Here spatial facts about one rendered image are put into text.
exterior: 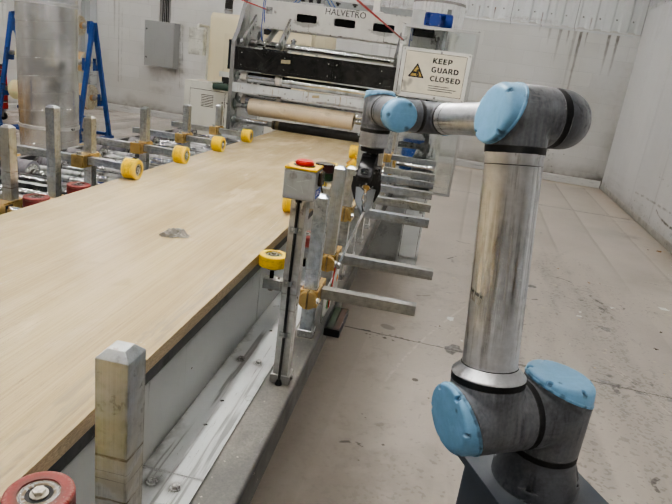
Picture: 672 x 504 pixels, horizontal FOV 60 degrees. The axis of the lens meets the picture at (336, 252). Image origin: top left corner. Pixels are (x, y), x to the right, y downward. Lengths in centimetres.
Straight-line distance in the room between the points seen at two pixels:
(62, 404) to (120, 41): 1173
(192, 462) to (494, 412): 62
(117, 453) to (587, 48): 1030
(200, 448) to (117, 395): 74
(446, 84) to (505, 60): 633
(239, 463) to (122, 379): 61
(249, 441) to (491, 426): 48
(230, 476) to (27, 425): 38
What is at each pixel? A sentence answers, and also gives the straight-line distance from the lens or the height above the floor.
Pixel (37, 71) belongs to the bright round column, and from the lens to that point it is 557.
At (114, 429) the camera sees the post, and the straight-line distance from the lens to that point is 64.
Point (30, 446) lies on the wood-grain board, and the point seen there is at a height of 90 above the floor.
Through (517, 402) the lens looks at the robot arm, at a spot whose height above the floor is 85.
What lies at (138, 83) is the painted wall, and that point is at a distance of 1237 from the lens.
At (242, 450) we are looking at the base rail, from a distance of 121.
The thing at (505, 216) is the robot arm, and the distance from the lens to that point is 114.
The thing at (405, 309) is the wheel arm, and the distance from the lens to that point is 162.
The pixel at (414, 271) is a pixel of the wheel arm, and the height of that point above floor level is 85.
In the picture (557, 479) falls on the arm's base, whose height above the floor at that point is 66.
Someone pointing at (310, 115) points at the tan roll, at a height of 105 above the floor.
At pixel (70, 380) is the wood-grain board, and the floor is 90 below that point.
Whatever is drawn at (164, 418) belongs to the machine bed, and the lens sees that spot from 135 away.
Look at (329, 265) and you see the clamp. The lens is 179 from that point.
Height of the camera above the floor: 143
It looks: 18 degrees down
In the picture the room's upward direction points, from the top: 8 degrees clockwise
